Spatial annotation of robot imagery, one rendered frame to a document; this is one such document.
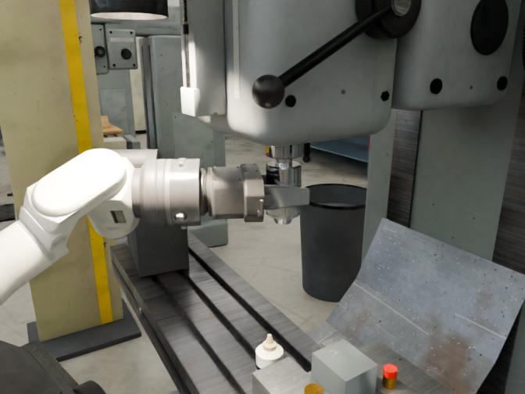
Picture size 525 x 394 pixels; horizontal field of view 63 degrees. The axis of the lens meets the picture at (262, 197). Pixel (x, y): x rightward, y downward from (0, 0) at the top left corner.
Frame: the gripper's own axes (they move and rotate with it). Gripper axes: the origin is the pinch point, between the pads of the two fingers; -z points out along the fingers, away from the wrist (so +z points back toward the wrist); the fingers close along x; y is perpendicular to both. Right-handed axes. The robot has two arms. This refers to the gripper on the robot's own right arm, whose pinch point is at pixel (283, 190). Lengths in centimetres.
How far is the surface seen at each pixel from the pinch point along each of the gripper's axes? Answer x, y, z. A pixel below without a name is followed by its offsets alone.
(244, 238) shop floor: 275, 123, -10
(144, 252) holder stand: 38, 26, 26
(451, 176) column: 16.5, 2.8, -33.2
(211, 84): -6.4, -14.1, 9.1
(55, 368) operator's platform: 73, 84, 65
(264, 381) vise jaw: -11.7, 20.9, 3.5
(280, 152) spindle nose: -2.3, -5.7, 0.8
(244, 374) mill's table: 2.9, 31.9, 5.0
